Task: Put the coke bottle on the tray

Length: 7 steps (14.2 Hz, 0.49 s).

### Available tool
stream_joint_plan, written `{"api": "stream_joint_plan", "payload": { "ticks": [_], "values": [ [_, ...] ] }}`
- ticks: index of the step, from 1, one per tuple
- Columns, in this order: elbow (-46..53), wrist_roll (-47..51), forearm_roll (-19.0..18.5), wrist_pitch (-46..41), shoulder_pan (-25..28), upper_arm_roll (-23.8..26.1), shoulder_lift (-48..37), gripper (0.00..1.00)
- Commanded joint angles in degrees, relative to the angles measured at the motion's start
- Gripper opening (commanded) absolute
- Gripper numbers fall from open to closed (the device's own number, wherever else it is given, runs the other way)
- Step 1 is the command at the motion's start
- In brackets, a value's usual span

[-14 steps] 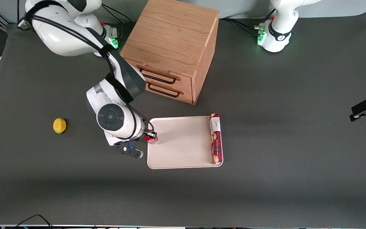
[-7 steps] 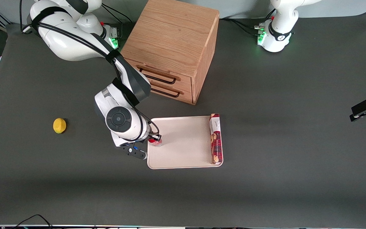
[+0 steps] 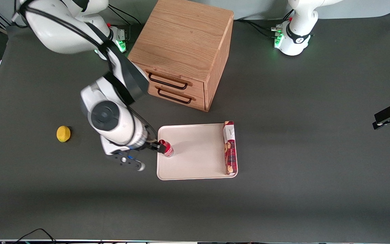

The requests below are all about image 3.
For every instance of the beige plastic tray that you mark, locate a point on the beige plastic tray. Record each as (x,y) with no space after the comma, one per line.
(198,156)

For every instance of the wooden drawer cabinet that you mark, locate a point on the wooden drawer cabinet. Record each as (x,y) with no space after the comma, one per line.
(185,44)

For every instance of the red coke bottle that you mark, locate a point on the red coke bottle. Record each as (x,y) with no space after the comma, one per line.
(169,150)

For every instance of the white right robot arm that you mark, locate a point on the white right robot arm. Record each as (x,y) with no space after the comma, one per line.
(113,118)

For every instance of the red cookie box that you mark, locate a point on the red cookie box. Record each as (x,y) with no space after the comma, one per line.
(229,149)

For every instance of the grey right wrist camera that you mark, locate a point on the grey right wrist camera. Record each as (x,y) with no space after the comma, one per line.
(129,162)

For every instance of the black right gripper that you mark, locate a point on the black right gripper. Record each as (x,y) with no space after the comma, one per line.
(152,145)

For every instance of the yellow lemon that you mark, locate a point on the yellow lemon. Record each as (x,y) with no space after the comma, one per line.
(63,134)

